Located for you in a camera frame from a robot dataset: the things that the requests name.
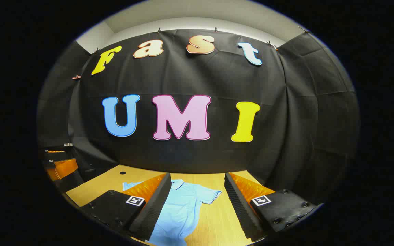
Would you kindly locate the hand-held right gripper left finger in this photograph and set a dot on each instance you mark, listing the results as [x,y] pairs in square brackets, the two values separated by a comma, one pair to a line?
[156,212]

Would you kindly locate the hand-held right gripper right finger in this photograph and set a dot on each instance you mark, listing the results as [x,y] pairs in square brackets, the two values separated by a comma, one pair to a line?
[239,208]

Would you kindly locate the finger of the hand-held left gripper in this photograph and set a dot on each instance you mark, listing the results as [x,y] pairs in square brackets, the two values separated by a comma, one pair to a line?
[58,155]
[67,169]

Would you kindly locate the light blue T-shirt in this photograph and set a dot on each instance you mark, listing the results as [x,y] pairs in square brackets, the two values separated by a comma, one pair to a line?
[180,208]

